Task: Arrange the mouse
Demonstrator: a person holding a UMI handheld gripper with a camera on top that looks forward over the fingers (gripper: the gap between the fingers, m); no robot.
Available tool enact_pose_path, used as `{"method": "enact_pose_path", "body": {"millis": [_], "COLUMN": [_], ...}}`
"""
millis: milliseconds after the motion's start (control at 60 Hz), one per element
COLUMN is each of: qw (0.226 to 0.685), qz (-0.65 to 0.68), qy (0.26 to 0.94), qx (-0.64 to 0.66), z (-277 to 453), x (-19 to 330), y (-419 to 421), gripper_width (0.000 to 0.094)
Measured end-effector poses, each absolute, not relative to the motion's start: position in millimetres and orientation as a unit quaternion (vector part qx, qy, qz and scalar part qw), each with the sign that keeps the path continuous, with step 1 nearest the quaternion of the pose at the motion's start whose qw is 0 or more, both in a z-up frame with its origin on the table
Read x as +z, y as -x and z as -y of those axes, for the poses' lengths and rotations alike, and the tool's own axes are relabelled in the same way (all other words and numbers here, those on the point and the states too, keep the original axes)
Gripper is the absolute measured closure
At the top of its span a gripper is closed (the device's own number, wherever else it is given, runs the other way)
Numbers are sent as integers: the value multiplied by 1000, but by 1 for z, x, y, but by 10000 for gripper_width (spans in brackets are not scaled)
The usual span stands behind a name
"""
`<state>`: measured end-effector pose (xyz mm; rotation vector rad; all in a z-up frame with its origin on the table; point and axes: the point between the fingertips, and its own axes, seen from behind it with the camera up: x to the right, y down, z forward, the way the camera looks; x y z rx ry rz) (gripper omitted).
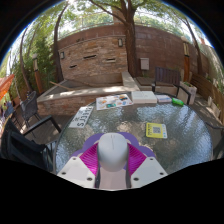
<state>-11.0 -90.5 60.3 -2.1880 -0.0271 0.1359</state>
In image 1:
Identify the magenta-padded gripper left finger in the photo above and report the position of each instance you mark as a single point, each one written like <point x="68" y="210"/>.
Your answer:
<point x="77" y="171"/>

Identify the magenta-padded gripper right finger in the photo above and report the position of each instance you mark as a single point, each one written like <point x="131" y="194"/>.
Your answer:
<point x="146" y="170"/>

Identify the white computer mouse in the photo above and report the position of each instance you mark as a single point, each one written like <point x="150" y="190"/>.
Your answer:
<point x="112" y="153"/>

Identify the purple paw-print mouse pad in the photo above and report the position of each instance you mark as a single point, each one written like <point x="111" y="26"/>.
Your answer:
<point x="89" y="141"/>

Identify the yellow square card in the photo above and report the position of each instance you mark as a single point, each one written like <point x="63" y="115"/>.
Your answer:
<point x="156" y="130"/>

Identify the white licence plate sign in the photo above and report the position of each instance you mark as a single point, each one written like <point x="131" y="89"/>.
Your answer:
<point x="81" y="117"/>

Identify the black metal armchair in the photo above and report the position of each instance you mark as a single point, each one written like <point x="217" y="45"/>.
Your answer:
<point x="16" y="146"/>
<point x="220" y="146"/>

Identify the white flat box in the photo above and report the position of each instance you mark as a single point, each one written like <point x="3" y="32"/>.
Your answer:
<point x="144" y="97"/>

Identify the green plastic bottle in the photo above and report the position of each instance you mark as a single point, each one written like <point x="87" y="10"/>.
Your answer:
<point x="177" y="102"/>

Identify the black mesh chair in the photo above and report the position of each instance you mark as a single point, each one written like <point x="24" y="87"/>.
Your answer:
<point x="30" y="106"/>

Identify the white planter box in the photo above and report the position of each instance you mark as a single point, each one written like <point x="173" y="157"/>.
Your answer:
<point x="186" y="93"/>

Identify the dark slatted-back armchair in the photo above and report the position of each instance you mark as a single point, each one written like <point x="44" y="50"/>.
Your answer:
<point x="166" y="76"/>

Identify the grey utility box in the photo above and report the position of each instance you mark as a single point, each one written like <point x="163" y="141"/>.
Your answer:
<point x="144" y="63"/>

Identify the orange patio umbrella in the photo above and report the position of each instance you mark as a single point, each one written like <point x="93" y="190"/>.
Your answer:
<point x="6" y="85"/>

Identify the slender tree trunk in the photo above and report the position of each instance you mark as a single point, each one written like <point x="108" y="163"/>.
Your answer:
<point x="57" y="56"/>
<point x="197" y="53"/>

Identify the thick tree trunk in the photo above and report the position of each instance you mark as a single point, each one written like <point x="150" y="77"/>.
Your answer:
<point x="131" y="50"/>

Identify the wooden lamp post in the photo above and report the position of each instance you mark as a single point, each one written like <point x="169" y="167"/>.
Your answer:
<point x="186" y="63"/>
<point x="37" y="75"/>

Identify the wall lamp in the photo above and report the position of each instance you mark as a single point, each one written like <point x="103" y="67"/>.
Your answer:
<point x="120" y="42"/>
<point x="62" y="55"/>

